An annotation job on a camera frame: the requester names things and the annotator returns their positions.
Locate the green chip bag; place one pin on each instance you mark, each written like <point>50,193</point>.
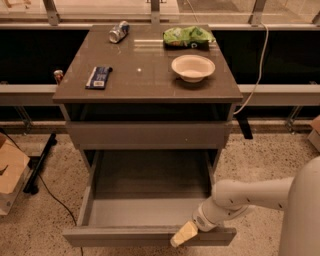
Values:
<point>187,37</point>

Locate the cardboard box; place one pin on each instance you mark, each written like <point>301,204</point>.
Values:
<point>13,171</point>
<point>314,136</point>

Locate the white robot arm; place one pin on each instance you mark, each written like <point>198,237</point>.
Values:
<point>298,197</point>

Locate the black metal stand leg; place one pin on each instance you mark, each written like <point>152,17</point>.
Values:
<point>31,186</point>

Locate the red soda can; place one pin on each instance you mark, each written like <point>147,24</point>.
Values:
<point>58,75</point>

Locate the cardboard box right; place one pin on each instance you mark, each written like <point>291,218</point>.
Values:
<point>314,136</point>

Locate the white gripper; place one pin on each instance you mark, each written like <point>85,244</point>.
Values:
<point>202,221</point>

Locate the silver blue soda can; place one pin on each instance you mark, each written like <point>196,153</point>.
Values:
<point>119,32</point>

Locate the grey top drawer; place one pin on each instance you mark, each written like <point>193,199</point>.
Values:
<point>148,135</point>

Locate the grey drawer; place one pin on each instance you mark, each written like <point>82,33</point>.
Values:
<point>140,197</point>
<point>148,135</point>

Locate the grey drawer cabinet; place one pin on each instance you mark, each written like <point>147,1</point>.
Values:
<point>142,86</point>

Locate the metal window railing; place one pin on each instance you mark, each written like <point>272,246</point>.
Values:
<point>243,15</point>

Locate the white paper bowl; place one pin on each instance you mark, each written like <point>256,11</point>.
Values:
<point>192,68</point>

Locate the cardboard box left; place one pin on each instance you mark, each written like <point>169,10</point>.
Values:
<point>13,171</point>

